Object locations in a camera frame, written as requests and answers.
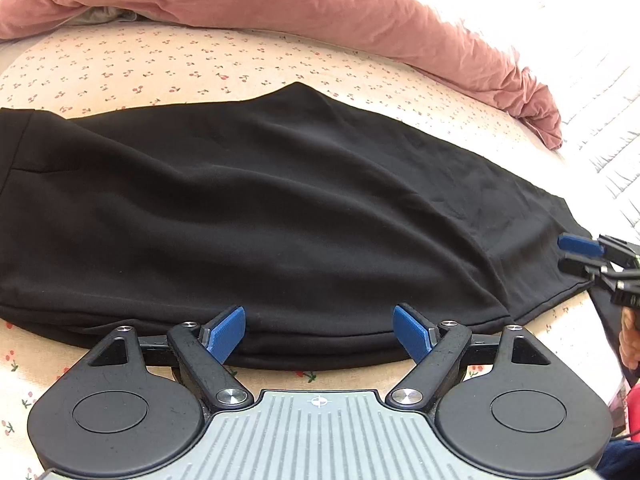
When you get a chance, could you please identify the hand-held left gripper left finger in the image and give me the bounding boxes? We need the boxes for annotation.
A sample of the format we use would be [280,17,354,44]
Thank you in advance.
[89,305,255,408]

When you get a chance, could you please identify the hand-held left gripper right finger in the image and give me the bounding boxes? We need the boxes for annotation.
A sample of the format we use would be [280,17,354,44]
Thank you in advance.
[386,303,552,408]

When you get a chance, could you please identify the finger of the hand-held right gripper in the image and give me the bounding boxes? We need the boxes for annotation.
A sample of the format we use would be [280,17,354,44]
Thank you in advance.
[557,233,605,257]
[557,254,603,281]

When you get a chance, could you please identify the black pants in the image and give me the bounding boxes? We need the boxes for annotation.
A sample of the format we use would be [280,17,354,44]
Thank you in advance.
[0,81,596,372]

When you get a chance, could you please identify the person's right hand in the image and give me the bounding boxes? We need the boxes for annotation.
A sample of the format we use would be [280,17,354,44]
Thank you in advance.
[618,305,640,373]

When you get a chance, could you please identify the grey quilted blanket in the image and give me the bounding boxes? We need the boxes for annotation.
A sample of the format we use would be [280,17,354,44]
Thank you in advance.
[545,0,640,233]

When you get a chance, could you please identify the pink duvet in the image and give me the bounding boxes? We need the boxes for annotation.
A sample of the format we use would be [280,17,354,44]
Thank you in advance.
[0,0,564,151]

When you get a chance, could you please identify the grey cloth under duvet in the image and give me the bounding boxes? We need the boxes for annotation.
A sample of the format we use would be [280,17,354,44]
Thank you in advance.
[72,5,151,26]

